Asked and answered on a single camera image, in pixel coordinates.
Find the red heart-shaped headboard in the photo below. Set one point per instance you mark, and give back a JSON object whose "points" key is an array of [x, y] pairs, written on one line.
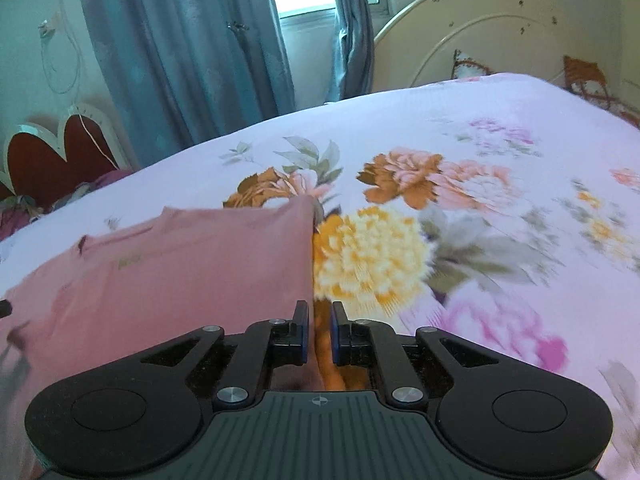
{"points": [[46, 165]]}

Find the blue tied right curtain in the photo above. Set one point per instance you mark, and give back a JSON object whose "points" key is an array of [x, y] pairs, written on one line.
{"points": [[353, 46]]}

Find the pile of clothes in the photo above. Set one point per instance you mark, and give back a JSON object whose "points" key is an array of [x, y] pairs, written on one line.
{"points": [[18, 211]]}

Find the white orange patterned pillow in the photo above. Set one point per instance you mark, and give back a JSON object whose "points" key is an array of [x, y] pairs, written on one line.
{"points": [[466, 67]]}

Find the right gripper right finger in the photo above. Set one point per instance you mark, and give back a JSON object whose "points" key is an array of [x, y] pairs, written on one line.
{"points": [[350, 340]]}

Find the blue left curtain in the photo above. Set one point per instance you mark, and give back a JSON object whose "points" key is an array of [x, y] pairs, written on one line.
{"points": [[182, 72]]}

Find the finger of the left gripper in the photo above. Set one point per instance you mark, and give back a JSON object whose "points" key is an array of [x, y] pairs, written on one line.
{"points": [[5, 308]]}

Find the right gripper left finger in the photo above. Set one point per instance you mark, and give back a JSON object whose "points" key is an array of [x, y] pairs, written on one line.
{"points": [[289, 340]]}

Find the floral pink bed sheet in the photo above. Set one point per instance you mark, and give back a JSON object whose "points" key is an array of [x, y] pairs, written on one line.
{"points": [[488, 231]]}

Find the pink knit sweater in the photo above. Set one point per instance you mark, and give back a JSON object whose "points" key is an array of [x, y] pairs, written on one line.
{"points": [[111, 296]]}

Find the cream round headboard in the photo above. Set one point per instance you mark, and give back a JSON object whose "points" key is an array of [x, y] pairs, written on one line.
{"points": [[530, 37]]}

